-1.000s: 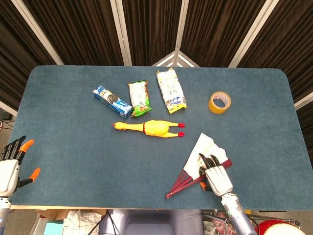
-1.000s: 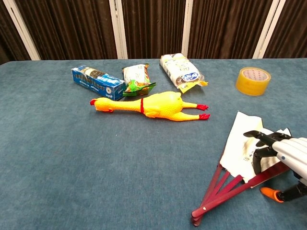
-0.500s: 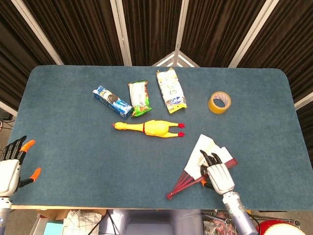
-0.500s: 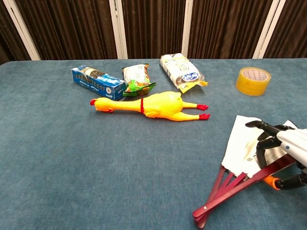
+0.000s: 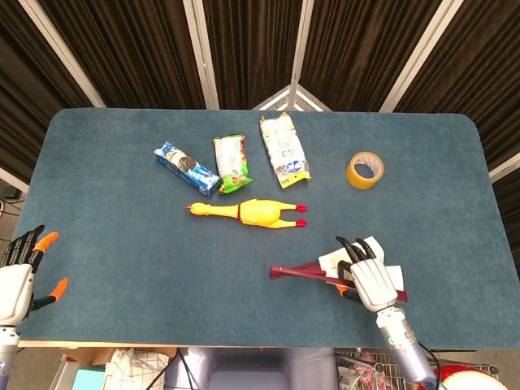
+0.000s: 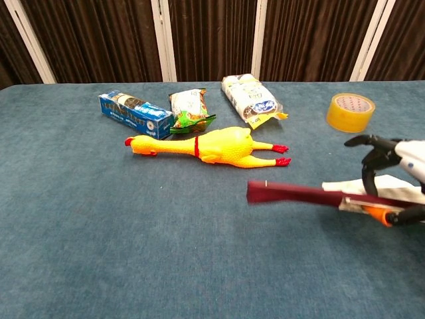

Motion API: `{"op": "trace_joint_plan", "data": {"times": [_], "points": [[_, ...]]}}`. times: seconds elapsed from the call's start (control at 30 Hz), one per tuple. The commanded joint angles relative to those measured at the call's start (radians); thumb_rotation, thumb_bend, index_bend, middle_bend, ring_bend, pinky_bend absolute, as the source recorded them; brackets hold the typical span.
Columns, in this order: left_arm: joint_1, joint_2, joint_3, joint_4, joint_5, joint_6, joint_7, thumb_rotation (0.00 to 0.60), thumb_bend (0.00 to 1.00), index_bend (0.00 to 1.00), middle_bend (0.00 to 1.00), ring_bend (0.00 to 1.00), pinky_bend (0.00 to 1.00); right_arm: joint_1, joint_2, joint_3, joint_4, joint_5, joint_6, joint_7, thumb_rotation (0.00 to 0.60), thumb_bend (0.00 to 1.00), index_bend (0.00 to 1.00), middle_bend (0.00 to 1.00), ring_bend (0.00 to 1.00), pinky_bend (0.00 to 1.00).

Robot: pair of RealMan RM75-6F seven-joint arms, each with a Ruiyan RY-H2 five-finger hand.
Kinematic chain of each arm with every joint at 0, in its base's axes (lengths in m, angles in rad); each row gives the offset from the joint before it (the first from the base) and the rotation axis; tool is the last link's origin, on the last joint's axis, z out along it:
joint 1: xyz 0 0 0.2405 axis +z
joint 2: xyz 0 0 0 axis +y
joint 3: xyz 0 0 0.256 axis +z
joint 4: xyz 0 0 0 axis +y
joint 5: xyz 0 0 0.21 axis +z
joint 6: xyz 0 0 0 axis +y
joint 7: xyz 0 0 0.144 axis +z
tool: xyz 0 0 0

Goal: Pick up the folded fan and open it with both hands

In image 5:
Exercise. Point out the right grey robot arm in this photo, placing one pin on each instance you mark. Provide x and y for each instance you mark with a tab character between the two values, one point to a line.
402	345

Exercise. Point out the green white snack packet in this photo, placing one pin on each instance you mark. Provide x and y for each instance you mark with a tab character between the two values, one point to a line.
231	162

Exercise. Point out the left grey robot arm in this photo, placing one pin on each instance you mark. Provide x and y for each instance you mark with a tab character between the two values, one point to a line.
7	357

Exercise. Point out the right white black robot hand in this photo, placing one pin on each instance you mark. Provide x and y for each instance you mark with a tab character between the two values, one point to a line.
373	284

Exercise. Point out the blue cookie packet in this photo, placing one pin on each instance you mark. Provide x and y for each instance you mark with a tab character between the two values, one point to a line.
187	168

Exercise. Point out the white frame pole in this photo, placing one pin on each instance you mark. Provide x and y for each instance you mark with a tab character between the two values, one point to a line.
422	55
65	53
301	40
201	53

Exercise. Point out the yellow rubber chicken toy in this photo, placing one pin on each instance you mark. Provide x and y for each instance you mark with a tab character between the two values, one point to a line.
256	211

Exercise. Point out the teal box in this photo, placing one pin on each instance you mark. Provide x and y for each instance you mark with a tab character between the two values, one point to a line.
87	380

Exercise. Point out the white and red folding fan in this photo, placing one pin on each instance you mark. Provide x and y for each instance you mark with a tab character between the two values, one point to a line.
300	271

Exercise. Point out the white yellow snack packet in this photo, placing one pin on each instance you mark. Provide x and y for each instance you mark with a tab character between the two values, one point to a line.
284	150

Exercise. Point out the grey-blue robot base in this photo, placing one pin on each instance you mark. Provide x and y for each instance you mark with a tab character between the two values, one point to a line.
252	369

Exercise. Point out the yellow packing tape roll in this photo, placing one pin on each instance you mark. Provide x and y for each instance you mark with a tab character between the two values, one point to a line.
357	178

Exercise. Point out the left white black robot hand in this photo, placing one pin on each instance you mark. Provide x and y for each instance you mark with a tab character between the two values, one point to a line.
14	288

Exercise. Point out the blue felt table mat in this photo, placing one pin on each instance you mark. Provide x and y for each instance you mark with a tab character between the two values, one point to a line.
122	264

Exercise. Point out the white checked cloth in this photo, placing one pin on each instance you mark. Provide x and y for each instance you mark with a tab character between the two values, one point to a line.
134	371

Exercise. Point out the white triangular frame brace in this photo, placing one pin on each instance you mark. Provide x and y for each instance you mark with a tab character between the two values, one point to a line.
280	99

